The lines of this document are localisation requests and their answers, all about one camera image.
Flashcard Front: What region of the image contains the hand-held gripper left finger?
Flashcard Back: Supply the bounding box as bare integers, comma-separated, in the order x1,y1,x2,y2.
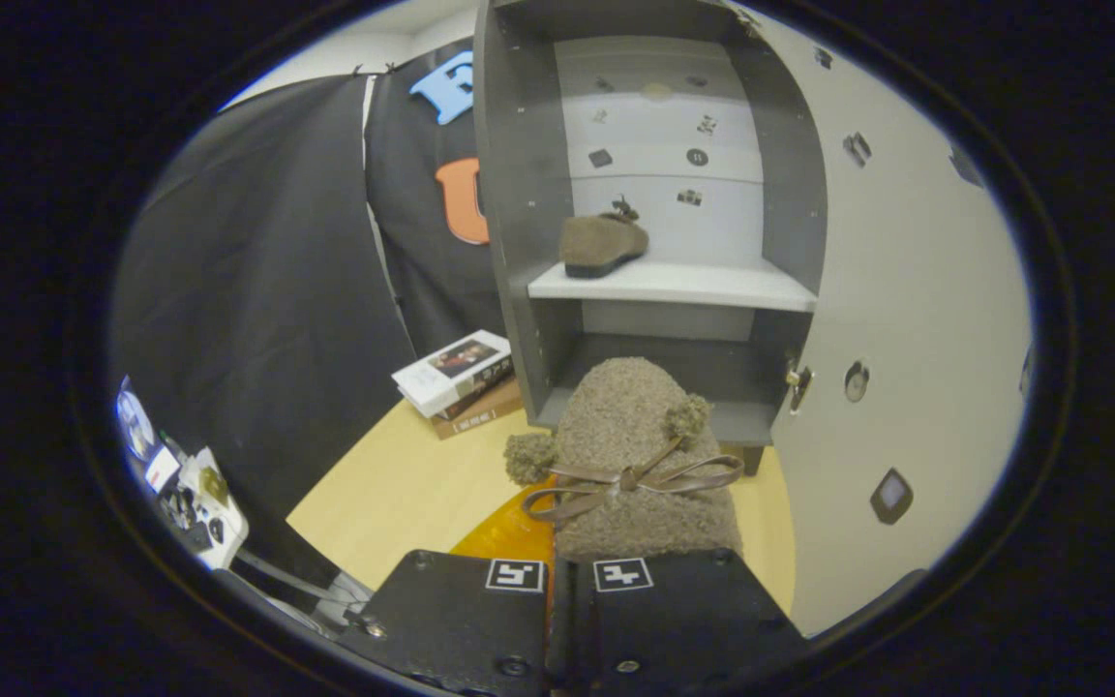
338,474,558,697

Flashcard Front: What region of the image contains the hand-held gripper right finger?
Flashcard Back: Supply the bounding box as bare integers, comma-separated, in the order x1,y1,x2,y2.
567,548,810,697

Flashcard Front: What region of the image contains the brown fuzzy shoe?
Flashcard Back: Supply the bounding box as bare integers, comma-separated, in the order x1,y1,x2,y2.
504,356,747,564
559,197,650,280

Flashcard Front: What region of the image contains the white shoe cabinet door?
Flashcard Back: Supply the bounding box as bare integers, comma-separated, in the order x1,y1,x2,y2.
732,5,1038,640

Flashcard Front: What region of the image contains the grey shoe cabinet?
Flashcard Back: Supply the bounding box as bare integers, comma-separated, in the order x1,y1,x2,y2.
472,0,829,475

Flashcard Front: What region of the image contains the brown book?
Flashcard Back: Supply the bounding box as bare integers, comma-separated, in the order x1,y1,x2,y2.
430,378,525,440

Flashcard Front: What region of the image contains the white book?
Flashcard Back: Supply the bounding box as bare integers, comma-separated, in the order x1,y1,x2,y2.
391,330,513,419

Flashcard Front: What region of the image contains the white device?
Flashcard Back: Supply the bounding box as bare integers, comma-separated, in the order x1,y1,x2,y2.
170,447,251,570

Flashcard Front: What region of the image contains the black backdrop cloth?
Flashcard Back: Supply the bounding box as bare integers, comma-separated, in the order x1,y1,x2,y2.
112,39,510,582

